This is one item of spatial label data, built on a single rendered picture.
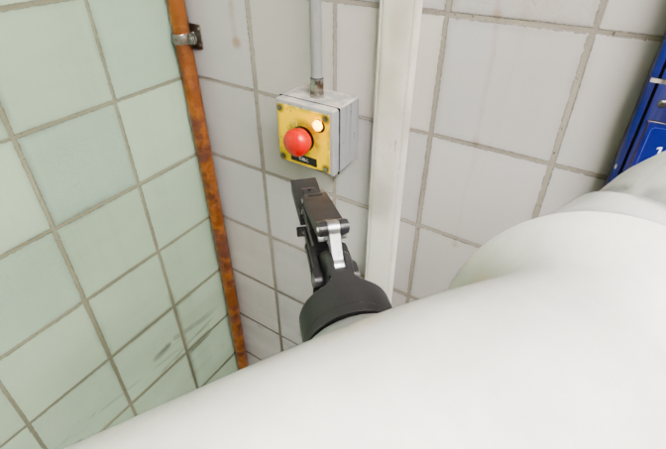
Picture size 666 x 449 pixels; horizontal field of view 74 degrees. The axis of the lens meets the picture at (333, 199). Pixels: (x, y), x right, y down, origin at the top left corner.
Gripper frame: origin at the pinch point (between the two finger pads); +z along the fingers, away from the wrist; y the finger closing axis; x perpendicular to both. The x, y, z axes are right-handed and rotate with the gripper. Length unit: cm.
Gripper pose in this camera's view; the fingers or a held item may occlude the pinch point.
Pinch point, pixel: (308, 199)
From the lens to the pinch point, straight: 49.5
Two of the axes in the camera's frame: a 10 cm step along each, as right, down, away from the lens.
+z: -2.2, -5.4, 8.1
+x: 9.8, -1.2, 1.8
